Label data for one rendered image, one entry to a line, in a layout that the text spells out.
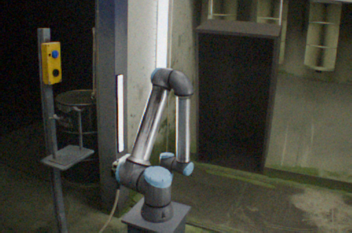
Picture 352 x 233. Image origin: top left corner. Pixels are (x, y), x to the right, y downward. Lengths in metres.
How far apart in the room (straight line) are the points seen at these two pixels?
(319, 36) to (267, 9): 0.60
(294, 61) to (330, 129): 0.88
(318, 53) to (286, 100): 0.70
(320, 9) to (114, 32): 2.07
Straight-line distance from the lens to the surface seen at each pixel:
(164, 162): 2.12
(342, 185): 3.71
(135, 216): 1.91
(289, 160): 3.66
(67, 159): 2.23
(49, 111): 2.26
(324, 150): 3.71
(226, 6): 3.64
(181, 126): 1.92
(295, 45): 3.88
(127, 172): 1.87
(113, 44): 2.42
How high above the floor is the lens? 1.77
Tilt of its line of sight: 17 degrees down
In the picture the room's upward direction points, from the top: 3 degrees clockwise
